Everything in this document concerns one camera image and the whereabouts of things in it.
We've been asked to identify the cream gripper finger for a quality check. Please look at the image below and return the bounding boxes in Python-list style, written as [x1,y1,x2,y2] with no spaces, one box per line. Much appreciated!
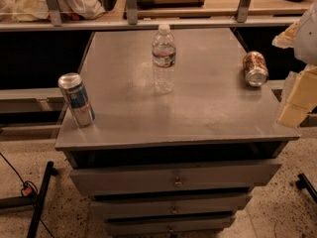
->
[271,22,298,49]
[277,64,317,128]

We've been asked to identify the black stand leg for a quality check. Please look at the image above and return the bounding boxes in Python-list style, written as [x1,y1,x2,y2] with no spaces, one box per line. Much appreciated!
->
[27,161,57,238]
[295,174,317,203]

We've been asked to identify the white cloth on shelf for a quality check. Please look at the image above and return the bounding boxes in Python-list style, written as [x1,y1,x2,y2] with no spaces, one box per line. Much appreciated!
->
[0,0,105,22]

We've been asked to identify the clear plastic water bottle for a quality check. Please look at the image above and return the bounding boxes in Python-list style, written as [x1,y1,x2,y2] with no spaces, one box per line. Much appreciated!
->
[152,24,176,94]

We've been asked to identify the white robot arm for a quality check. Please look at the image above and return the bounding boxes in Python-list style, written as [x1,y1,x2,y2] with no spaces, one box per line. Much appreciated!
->
[272,2,317,127]

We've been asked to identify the grey metal railing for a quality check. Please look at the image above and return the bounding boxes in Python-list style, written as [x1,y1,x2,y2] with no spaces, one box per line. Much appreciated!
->
[0,0,307,32]

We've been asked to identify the black stand leg left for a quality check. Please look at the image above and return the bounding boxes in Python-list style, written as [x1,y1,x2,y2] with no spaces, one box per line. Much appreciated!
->
[27,161,57,238]

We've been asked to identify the black stand leg right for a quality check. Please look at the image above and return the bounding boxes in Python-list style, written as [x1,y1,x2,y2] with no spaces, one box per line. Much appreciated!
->
[295,174,317,203]

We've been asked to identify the silver blue energy drink can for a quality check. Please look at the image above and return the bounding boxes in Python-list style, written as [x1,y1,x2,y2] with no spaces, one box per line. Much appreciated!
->
[57,72,95,127]

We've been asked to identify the black cable with orange clip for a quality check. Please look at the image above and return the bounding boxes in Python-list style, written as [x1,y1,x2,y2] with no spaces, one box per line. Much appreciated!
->
[0,152,57,238]

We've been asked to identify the orange soda can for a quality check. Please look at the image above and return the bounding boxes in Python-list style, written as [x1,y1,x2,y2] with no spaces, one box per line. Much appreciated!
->
[243,51,268,87]

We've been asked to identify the grey drawer cabinet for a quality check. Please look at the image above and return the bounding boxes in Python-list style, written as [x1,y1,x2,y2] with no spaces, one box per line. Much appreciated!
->
[55,29,299,236]

